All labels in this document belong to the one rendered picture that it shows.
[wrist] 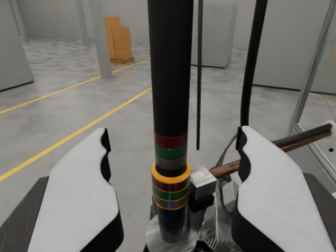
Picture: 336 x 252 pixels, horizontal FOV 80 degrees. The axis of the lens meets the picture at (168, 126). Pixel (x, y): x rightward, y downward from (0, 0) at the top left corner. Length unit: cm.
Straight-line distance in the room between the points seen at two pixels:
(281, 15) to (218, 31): 234
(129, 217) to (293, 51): 491
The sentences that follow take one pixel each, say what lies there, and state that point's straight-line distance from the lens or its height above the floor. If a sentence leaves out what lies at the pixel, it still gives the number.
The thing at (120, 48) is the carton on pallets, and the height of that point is 55.
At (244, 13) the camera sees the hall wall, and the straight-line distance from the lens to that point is 1235.
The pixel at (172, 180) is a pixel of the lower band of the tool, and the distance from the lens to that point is 21.
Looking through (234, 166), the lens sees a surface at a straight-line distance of 28.
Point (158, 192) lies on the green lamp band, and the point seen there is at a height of 154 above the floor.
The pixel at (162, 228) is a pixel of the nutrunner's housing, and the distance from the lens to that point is 28.
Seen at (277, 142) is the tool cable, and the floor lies 154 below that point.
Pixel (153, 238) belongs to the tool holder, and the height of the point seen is 144.
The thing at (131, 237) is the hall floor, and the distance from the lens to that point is 204.
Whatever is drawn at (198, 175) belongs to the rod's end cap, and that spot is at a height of 153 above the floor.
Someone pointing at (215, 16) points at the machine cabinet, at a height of 159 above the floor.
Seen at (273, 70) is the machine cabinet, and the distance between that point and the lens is 574.
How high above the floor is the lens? 170
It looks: 29 degrees down
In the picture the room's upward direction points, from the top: 1 degrees counter-clockwise
